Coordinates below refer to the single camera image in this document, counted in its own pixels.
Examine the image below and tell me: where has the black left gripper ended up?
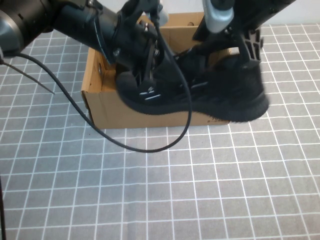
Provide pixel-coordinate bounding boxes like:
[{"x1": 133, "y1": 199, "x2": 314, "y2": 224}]
[{"x1": 113, "y1": 0, "x2": 164, "y2": 86}]

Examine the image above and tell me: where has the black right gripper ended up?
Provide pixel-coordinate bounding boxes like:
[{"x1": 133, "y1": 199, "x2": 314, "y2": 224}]
[{"x1": 192, "y1": 11, "x2": 265, "y2": 63}]

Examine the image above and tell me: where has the black knit sneaker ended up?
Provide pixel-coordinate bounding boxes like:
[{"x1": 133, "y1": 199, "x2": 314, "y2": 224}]
[{"x1": 116, "y1": 47, "x2": 271, "y2": 123}]

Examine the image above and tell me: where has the brown cardboard shoe box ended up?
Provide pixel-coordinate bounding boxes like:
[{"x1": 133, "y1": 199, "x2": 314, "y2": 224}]
[{"x1": 81, "y1": 12, "x2": 233, "y2": 130}]

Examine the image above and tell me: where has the grey white-checked tablecloth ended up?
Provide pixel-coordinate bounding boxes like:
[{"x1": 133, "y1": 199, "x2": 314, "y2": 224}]
[{"x1": 0, "y1": 23, "x2": 320, "y2": 240}]

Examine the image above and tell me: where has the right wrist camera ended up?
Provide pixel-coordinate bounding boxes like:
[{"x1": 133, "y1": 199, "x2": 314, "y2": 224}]
[{"x1": 201, "y1": 0, "x2": 235, "y2": 34}]

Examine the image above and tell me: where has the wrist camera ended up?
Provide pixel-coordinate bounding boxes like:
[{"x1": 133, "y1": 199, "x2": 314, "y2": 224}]
[
  {"x1": 149, "y1": 0, "x2": 170, "y2": 26},
  {"x1": 201, "y1": 0, "x2": 235, "y2": 34}
]

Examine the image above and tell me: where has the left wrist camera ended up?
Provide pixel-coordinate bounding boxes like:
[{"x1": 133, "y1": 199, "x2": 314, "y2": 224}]
[{"x1": 149, "y1": 0, "x2": 170, "y2": 26}]

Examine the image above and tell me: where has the thick black cable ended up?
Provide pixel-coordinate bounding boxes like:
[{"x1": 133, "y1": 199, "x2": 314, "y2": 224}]
[{"x1": 18, "y1": 9, "x2": 194, "y2": 153}]

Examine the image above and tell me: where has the thin grey wire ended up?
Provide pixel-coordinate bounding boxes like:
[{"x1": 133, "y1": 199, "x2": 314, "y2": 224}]
[{"x1": 0, "y1": 58, "x2": 56, "y2": 95}]

